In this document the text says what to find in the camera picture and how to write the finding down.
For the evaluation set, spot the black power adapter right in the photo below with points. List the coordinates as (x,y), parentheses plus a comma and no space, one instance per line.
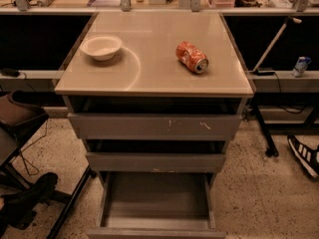
(265,72)

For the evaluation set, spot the grey middle drawer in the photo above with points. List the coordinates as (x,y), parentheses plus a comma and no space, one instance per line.
(155,162)

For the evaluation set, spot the black office chair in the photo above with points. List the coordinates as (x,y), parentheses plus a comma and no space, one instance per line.
(18,122)

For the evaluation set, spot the black table leg right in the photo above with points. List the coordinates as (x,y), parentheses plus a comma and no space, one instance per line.
(271,149)

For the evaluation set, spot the white blue bottle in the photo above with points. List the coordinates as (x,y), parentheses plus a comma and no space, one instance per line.
(301,66)

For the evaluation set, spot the grey drawer cabinet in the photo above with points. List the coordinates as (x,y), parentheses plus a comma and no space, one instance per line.
(145,77)

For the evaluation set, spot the grey leaning rod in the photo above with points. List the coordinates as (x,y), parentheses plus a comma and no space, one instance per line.
(288,20)

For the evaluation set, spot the black white striped sneaker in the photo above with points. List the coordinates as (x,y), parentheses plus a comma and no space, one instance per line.
(308,157)

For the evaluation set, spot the white bowl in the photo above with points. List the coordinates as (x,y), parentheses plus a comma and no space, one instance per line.
(101,47)

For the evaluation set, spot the grey top drawer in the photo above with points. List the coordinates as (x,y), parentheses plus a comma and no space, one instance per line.
(154,127)

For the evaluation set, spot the black diagonal floor bar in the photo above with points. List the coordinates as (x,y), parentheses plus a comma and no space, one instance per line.
(69,200)

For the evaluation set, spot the black power adapter left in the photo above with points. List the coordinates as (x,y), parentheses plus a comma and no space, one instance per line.
(10,72)

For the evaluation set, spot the grey open bottom drawer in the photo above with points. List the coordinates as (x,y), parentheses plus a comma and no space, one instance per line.
(144,205)

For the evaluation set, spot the black power adapter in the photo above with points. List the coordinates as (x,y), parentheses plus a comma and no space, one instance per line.
(265,72)
(10,72)

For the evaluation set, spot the orange soda can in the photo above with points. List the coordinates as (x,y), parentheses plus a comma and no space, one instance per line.
(192,57)

